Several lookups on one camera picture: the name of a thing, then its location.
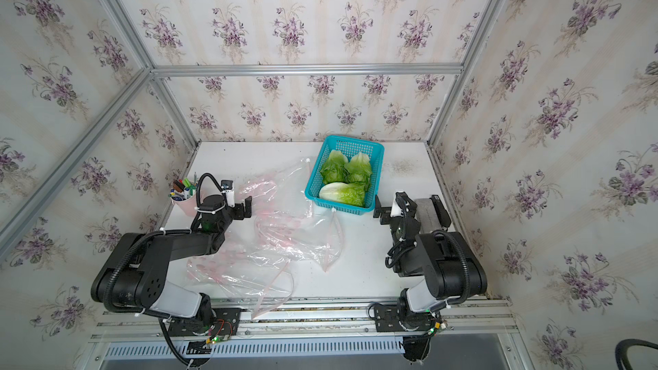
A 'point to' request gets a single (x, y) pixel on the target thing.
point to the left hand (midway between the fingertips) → (238, 197)
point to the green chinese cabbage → (336, 168)
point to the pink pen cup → (189, 205)
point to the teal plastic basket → (349, 146)
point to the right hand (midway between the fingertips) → (396, 196)
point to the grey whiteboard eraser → (426, 213)
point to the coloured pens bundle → (183, 189)
